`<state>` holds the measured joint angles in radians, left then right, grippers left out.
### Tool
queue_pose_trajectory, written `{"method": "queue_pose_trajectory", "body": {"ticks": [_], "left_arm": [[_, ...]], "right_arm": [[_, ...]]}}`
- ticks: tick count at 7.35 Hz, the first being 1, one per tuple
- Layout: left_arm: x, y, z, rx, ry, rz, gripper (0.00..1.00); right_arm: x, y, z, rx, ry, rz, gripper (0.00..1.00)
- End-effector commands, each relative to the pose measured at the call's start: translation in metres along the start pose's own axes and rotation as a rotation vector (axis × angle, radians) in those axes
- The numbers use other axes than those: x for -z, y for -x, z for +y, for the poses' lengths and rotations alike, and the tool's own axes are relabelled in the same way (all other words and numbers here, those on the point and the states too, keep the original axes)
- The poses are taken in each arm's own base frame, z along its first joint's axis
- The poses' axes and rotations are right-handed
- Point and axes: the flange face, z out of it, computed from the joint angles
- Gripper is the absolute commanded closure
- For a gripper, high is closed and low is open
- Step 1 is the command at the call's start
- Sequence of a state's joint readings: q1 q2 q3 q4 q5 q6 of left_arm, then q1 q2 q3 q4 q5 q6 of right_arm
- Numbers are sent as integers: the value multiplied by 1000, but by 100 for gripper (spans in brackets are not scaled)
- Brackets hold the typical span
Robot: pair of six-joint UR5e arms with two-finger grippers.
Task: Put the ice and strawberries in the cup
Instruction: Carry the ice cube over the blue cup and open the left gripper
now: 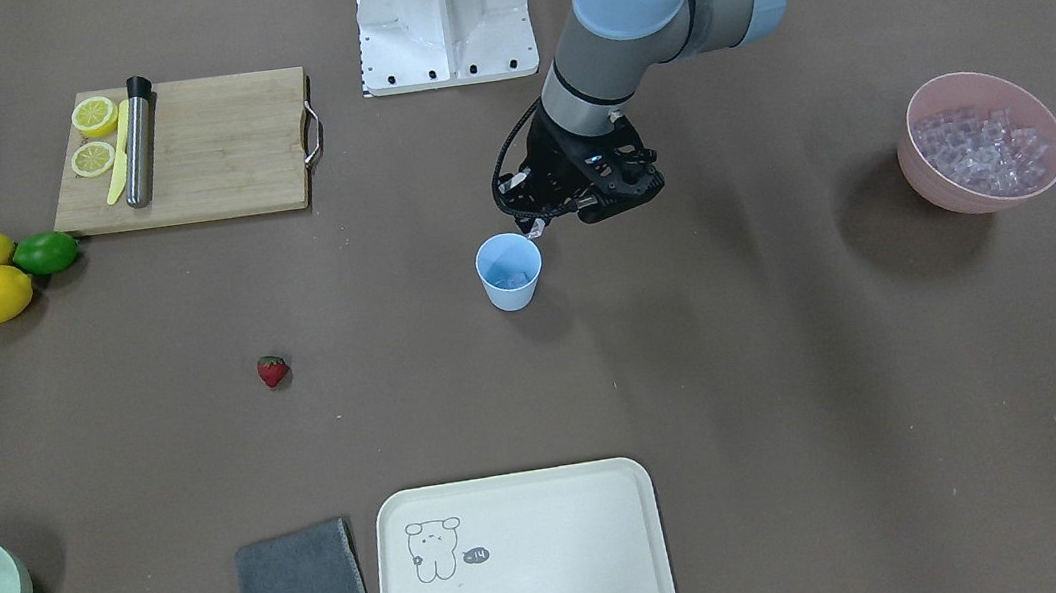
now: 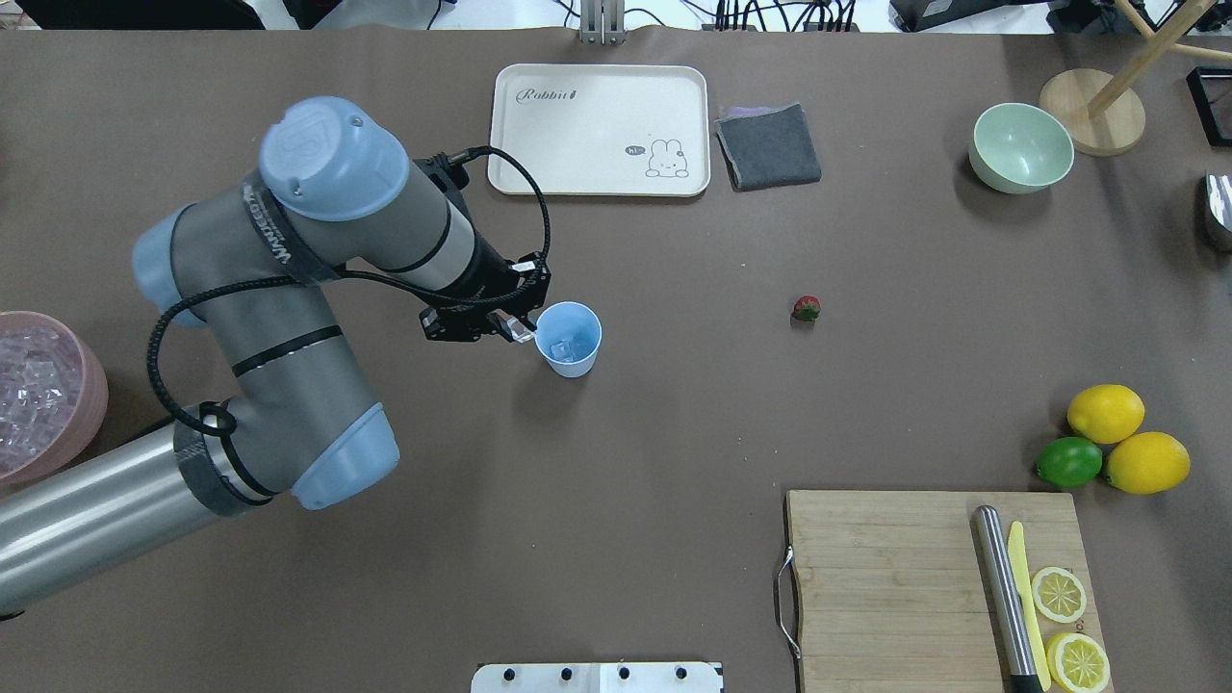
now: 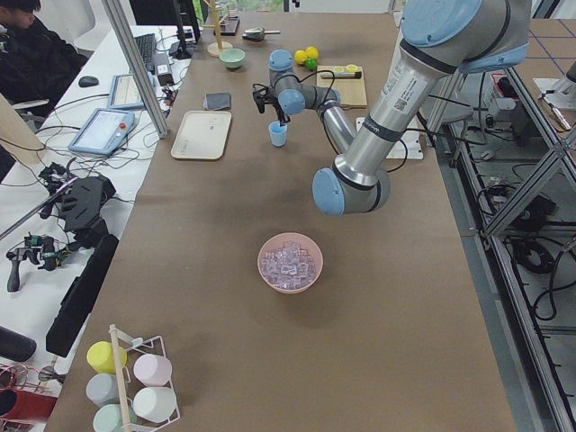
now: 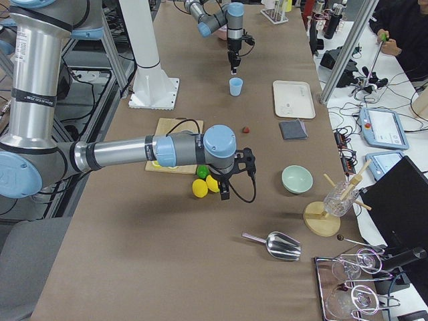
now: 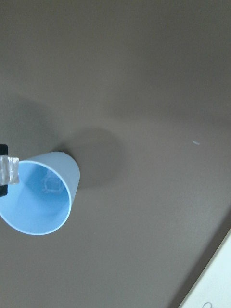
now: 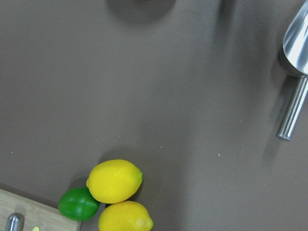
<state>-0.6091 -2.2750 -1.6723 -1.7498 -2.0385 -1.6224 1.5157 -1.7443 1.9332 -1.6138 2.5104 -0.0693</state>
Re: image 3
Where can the wooden cup stand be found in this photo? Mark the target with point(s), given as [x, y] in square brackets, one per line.
[218, 14]

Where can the yellow lemon lower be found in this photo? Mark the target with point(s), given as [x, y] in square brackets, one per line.
[300, 57]

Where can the person in black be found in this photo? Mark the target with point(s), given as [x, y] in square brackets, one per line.
[36, 64]

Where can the white cup rack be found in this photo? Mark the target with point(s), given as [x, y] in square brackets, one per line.
[126, 350]

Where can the aluminium frame post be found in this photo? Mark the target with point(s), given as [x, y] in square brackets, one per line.
[122, 30]

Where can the bamboo cutting board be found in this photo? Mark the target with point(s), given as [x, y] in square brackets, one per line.
[352, 91]

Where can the light blue plastic cup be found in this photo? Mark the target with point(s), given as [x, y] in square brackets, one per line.
[277, 133]

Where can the teach pendant tablet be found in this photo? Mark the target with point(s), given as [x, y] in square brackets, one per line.
[104, 131]
[124, 94]

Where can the cream rabbit tray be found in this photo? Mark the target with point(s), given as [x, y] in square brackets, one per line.
[202, 135]

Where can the grey folded cloth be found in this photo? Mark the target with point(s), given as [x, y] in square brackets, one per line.
[217, 101]

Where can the green cup in rack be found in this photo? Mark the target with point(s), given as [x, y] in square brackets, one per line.
[108, 419]

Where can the steel muddler rod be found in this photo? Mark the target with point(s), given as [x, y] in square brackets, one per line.
[340, 75]

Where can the black framed tray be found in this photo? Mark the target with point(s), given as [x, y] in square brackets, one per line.
[229, 26]

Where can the pink cup in rack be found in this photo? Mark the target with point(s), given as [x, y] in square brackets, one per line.
[153, 370]

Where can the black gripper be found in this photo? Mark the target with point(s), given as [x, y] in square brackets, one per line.
[277, 109]

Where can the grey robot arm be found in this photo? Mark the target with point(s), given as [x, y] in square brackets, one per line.
[438, 38]

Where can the mint green bowl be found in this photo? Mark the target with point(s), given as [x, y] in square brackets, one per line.
[232, 58]

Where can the yellow lemon upper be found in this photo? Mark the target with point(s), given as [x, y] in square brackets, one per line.
[312, 52]

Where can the black laptop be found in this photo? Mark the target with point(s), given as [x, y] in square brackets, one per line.
[146, 45]

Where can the pile of ice cubes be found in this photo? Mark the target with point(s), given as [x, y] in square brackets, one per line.
[290, 267]

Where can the pink bowl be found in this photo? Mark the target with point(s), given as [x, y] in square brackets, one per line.
[279, 239]

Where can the white cup in rack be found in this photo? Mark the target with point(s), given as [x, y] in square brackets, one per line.
[155, 404]

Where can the yellow cup in rack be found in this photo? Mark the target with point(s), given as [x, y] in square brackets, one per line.
[100, 357]

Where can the green lime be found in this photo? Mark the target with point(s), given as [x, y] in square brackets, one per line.
[311, 64]

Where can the yellow lemon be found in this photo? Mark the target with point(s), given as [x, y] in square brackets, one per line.
[300, 57]
[312, 52]

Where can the grey cup in rack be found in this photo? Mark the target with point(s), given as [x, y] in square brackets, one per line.
[102, 390]

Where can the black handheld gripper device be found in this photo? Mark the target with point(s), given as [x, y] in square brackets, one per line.
[80, 209]

